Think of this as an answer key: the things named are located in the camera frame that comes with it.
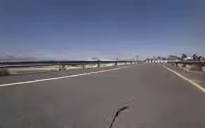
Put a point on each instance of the metal guardrail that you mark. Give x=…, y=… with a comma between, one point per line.
x=56, y=64
x=193, y=64

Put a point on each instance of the row of buildings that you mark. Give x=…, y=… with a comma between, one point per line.
x=186, y=57

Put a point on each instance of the grey asphalt road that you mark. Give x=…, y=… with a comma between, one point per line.
x=123, y=93

